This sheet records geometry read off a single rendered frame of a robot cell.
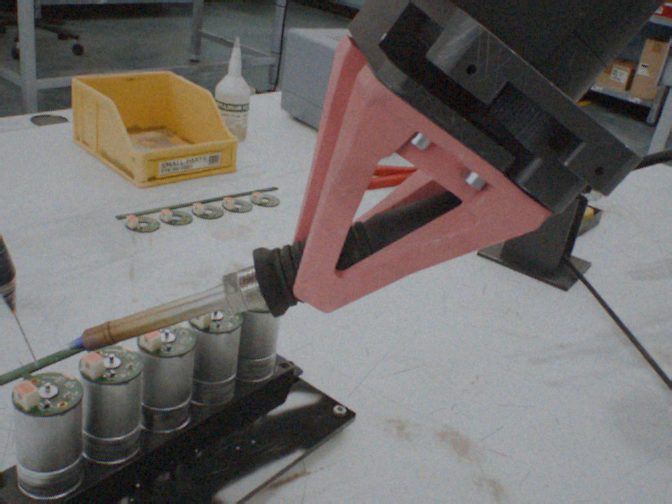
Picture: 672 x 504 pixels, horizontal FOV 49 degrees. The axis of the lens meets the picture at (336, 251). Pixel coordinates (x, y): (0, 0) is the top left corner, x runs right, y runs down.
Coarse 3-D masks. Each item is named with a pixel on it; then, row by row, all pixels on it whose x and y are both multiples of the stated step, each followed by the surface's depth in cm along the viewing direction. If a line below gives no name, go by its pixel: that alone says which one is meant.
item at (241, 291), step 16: (240, 272) 25; (224, 288) 25; (240, 288) 25; (256, 288) 24; (160, 304) 25; (176, 304) 25; (192, 304) 25; (208, 304) 25; (224, 304) 25; (240, 304) 25; (256, 304) 25; (112, 320) 25; (128, 320) 25; (144, 320) 25; (160, 320) 25; (176, 320) 25; (96, 336) 25; (112, 336) 25; (128, 336) 25
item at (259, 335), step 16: (256, 320) 35; (272, 320) 35; (240, 336) 35; (256, 336) 35; (272, 336) 36; (240, 352) 36; (256, 352) 36; (272, 352) 36; (240, 368) 36; (256, 368) 36; (272, 368) 37
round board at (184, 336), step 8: (168, 328) 32; (176, 328) 32; (184, 328) 32; (176, 336) 32; (184, 336) 32; (192, 336) 32; (168, 344) 31; (176, 344) 31; (184, 344) 31; (192, 344) 31; (144, 352) 31; (152, 352) 31; (160, 352) 31; (168, 352) 31; (176, 352) 31; (184, 352) 31
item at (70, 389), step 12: (48, 372) 28; (36, 384) 28; (60, 384) 28; (72, 384) 28; (12, 396) 27; (60, 396) 27; (72, 396) 27; (36, 408) 27; (48, 408) 27; (60, 408) 27; (72, 408) 27
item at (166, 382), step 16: (192, 352) 32; (144, 368) 31; (160, 368) 31; (176, 368) 31; (192, 368) 32; (144, 384) 31; (160, 384) 31; (176, 384) 31; (144, 400) 32; (160, 400) 32; (176, 400) 32; (144, 416) 32; (160, 416) 32; (176, 416) 32; (160, 432) 32
